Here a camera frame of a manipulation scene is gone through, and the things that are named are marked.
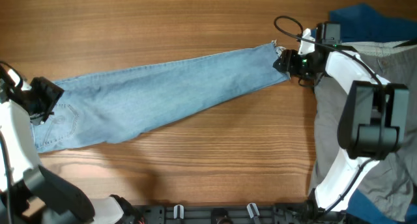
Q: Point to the dark blue garment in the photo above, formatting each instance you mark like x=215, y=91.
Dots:
x=362, y=23

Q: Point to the grey trousers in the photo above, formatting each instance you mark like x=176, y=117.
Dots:
x=386, y=192

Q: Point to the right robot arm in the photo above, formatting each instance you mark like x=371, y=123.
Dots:
x=372, y=124

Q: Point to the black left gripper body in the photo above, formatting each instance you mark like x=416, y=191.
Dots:
x=43, y=97

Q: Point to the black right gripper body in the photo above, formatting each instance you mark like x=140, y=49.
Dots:
x=299, y=64

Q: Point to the light blue denim jeans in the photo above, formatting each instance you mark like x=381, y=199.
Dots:
x=117, y=106

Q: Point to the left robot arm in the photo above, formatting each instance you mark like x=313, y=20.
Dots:
x=30, y=193

